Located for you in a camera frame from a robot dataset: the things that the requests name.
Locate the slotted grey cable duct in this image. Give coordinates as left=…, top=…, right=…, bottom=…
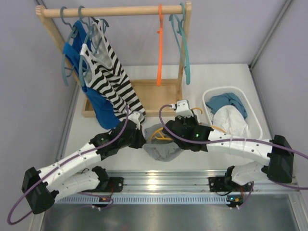
left=57, top=194, right=245, bottom=205

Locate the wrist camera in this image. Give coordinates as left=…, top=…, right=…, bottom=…
left=128, top=111, right=145, bottom=130
left=171, top=99, right=194, bottom=118

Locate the white plastic laundry basket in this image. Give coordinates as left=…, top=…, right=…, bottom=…
left=202, top=86, right=263, bottom=139

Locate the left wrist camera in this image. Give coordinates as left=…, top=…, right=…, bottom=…
left=128, top=111, right=145, bottom=130

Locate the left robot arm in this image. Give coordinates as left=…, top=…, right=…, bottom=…
left=22, top=120, right=146, bottom=214

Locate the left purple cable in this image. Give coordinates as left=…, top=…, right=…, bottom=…
left=6, top=104, right=132, bottom=225

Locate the teal plastic hanger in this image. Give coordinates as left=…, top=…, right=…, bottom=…
left=169, top=2, right=191, bottom=85

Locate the grey-blue hanger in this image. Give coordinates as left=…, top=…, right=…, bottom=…
left=78, top=6, right=109, bottom=87
left=60, top=6, right=78, bottom=87

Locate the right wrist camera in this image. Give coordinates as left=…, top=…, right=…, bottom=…
left=171, top=99, right=194, bottom=118

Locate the aluminium mounting rail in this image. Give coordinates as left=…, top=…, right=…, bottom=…
left=79, top=169, right=299, bottom=194

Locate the teal-blue garment in basket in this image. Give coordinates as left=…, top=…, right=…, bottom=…
left=205, top=92, right=248, bottom=119

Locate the grey-blue hanger far left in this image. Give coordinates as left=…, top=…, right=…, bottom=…
left=60, top=6, right=78, bottom=87

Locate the aluminium corner post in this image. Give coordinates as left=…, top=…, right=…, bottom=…
left=248, top=0, right=295, bottom=70

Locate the blue tank top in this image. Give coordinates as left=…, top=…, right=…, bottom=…
left=64, top=20, right=120, bottom=129

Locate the orange plastic hanger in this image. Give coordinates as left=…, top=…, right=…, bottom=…
left=156, top=3, right=164, bottom=86

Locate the black white striped tank top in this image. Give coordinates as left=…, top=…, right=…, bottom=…
left=80, top=20, right=146, bottom=123

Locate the grey tank top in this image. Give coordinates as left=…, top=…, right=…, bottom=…
left=143, top=124, right=184, bottom=162

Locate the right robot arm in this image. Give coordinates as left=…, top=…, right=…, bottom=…
left=163, top=116, right=294, bottom=191

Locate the yellow plastic hanger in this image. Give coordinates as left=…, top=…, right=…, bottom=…
left=148, top=106, right=227, bottom=143

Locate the wooden clothes rack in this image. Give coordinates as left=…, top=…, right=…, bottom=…
left=35, top=1, right=192, bottom=116

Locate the white garment in basket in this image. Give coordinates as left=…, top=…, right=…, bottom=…
left=212, top=105, right=251, bottom=138

